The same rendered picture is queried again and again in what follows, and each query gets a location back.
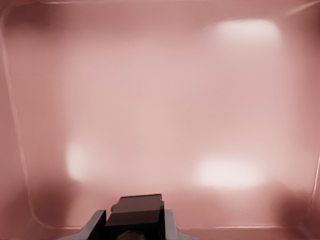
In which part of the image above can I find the pink storage box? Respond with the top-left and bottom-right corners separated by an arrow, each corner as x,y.
0,0 -> 320,240

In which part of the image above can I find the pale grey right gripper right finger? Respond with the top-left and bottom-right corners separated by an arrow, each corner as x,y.
163,209 -> 201,240

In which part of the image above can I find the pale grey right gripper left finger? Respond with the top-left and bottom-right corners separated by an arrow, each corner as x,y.
56,209 -> 107,240

